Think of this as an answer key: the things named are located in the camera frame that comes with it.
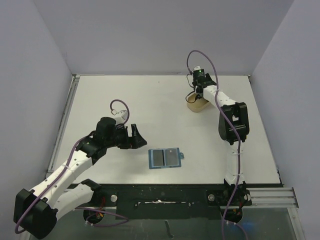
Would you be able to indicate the tan oval wooden tray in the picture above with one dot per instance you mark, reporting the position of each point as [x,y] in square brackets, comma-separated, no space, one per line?
[196,103]

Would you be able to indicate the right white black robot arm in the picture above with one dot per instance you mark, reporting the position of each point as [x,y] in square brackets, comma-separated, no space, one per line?
[233,123]

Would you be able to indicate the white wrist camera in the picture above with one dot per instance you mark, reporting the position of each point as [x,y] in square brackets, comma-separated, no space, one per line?
[121,117]
[197,68]

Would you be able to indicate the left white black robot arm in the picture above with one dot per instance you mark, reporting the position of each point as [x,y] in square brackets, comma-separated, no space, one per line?
[37,210]

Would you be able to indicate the blue card holder wallet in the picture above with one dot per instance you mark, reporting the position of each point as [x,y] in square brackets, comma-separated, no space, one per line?
[150,158]

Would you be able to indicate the right aluminium rail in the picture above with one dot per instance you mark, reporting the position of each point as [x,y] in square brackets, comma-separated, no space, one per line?
[273,197]

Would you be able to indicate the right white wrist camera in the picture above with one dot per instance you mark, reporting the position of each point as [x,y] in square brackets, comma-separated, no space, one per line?
[197,68]

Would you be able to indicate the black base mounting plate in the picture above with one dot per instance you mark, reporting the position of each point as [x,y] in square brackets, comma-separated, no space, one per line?
[172,201]

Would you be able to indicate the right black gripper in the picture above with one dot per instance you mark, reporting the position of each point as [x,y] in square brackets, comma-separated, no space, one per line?
[197,89]

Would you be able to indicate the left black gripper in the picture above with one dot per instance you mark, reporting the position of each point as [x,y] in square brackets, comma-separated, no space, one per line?
[133,142]

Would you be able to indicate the left aluminium rail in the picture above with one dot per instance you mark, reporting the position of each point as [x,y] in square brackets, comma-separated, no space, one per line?
[63,123]

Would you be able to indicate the aluminium rail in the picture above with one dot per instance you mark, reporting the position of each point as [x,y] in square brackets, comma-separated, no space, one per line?
[63,123]
[273,197]

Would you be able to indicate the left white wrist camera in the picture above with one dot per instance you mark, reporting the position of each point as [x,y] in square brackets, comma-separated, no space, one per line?
[121,117]

